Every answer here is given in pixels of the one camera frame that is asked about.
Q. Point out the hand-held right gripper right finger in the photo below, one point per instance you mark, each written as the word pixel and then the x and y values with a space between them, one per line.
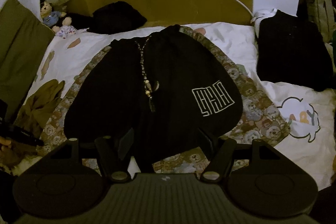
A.
pixel 207 142

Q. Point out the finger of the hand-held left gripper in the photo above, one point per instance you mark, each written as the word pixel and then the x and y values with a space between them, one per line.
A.
pixel 38 141

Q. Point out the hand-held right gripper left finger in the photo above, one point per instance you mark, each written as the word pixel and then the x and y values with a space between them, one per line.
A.
pixel 126 142

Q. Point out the floral patterned garment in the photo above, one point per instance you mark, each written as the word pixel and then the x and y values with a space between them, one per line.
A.
pixel 170 69

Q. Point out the person's left hand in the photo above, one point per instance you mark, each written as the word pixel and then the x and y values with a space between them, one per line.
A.
pixel 5 141

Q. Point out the crumpled olive garment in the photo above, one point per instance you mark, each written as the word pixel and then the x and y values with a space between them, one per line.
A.
pixel 42 106

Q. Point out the green cushion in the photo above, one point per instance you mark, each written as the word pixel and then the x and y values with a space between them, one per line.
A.
pixel 21 50

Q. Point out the white printed bedsheet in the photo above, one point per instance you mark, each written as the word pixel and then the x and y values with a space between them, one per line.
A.
pixel 236 37

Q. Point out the folded black garment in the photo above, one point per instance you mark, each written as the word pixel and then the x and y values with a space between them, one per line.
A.
pixel 288 53

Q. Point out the teddy bear in blue shirt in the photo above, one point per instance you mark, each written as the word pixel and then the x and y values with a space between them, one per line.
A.
pixel 51 16

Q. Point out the crumpled black garment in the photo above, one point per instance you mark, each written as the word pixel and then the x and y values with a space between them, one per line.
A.
pixel 118 16

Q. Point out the light backpack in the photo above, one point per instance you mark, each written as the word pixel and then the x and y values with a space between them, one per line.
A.
pixel 319 3

